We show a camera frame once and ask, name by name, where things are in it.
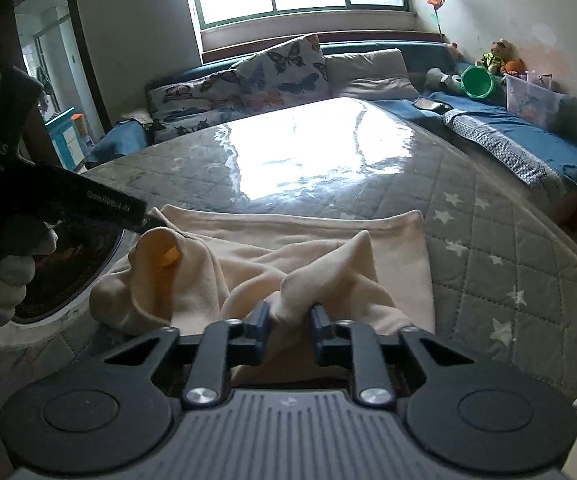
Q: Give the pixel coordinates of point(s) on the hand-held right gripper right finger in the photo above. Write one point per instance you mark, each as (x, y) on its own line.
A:
(320, 337)

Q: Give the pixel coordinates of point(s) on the grey plush toy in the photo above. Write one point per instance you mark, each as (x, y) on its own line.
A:
(441, 80)

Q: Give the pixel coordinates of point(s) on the brown armrest cloth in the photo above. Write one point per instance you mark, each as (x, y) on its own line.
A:
(133, 121)

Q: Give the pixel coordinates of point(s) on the dark wooden door frame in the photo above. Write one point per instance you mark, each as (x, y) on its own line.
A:
(91, 60)

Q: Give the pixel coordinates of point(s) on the person's left hand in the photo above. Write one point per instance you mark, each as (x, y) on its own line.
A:
(16, 270)

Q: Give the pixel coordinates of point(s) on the grey sofa cushion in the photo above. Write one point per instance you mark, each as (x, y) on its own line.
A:
(368, 75)

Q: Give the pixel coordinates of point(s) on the dark flat object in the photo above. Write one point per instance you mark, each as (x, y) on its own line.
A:
(432, 104)

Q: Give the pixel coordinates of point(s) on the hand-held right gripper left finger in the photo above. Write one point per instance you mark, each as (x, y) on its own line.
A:
(260, 335)

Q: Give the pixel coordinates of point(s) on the orange plush toy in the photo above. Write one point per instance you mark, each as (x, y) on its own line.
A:
(514, 66)

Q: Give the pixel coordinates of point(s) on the green plastic bucket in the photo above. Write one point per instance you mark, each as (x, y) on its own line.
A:
(475, 82)

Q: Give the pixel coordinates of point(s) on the hanging clothes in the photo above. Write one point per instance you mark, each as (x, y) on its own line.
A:
(43, 82)

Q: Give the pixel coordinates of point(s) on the cream garment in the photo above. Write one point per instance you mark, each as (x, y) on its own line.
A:
(248, 260)

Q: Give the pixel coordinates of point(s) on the round black induction cooktop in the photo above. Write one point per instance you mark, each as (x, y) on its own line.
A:
(78, 270)

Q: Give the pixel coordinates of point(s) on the large butterfly print pillow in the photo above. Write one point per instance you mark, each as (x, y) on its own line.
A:
(283, 72)

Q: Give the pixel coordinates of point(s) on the blue sofa blanket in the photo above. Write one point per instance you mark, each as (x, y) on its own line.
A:
(508, 135)

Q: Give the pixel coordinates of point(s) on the long butterfly print pillow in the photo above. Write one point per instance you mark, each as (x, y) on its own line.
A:
(193, 105)

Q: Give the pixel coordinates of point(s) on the teal kitchen cabinet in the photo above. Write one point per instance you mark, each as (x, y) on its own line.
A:
(66, 135)

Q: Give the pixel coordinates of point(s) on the blue armrest blanket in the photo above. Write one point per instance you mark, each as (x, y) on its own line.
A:
(118, 142)

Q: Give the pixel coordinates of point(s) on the brown teddy bear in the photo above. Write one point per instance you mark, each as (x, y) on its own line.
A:
(495, 57)

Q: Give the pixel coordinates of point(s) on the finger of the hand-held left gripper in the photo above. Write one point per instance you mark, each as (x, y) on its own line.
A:
(161, 222)

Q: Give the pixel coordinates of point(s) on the clear plastic storage box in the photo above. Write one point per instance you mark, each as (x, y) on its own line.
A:
(533, 100)

